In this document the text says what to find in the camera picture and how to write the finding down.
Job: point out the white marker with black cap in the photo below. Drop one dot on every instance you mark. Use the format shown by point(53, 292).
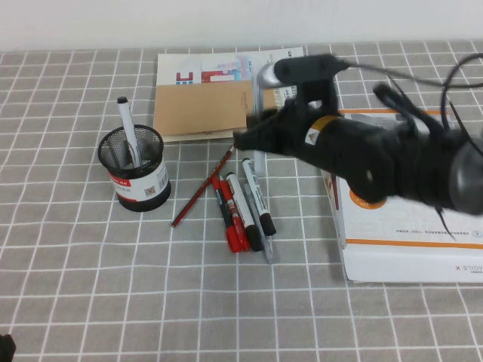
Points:
point(254, 188)
point(237, 196)

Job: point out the white AgileX booklet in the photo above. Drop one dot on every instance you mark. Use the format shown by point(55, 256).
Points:
point(396, 264)

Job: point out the grey gel pen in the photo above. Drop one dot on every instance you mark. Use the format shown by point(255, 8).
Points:
point(268, 252)

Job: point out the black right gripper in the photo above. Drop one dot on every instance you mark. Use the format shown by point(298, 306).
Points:
point(320, 151)

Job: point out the white orange ROS book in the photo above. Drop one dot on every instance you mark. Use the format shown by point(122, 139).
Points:
point(396, 222)

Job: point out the silver marker pen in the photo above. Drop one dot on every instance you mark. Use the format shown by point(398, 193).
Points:
point(260, 94)

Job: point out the red marker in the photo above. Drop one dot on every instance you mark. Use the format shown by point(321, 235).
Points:
point(234, 234)

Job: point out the grey checked tablecloth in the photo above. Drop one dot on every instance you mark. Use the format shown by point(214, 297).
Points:
point(75, 283)

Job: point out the red pencil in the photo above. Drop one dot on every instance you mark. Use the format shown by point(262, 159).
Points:
point(203, 186)

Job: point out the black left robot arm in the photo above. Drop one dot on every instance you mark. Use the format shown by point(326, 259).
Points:
point(5, 348)

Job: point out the black mesh pen holder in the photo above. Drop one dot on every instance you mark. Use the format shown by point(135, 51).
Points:
point(143, 192)

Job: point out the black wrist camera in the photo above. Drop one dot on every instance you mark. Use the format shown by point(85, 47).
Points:
point(302, 69)

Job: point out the thin orange white book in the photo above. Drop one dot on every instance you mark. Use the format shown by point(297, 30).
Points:
point(332, 188)

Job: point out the brown kraft notebook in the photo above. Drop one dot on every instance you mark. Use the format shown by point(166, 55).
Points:
point(196, 109)

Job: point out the white pen with black cap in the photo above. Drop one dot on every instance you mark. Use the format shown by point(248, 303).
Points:
point(124, 117)

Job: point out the white printed magazine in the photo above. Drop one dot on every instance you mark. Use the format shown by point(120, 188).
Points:
point(170, 68)

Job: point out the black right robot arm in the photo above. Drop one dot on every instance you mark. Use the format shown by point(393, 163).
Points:
point(415, 169)

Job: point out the thin red black pen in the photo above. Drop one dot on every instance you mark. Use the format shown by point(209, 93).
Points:
point(216, 185)

